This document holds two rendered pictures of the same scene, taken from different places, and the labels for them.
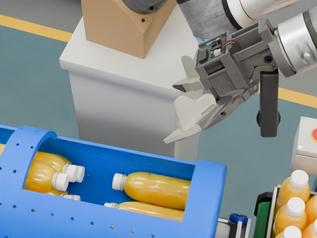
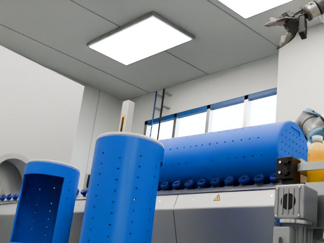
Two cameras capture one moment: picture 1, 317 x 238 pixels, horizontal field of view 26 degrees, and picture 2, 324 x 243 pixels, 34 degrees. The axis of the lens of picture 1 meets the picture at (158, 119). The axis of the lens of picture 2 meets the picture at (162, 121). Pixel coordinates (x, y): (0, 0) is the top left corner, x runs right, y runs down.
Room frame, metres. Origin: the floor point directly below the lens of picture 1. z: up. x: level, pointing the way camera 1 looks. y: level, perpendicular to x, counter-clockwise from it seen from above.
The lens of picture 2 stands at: (-1.45, -0.72, 0.42)
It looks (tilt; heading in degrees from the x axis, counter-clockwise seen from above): 19 degrees up; 31
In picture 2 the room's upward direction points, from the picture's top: 7 degrees clockwise
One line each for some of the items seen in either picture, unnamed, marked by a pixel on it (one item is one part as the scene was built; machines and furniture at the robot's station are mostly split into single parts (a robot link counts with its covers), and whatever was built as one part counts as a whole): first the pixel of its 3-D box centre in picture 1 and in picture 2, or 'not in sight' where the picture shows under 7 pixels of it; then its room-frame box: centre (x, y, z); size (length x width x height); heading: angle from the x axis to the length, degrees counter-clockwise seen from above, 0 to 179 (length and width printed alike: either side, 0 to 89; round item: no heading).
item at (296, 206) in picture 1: (295, 206); not in sight; (0.72, -0.31, 1.10); 0.04 x 0.04 x 0.02
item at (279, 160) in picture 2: not in sight; (289, 172); (0.46, -0.17, 0.95); 0.10 x 0.07 x 0.10; 167
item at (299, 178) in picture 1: (299, 179); not in sight; (0.79, -0.32, 1.10); 0.04 x 0.04 x 0.02
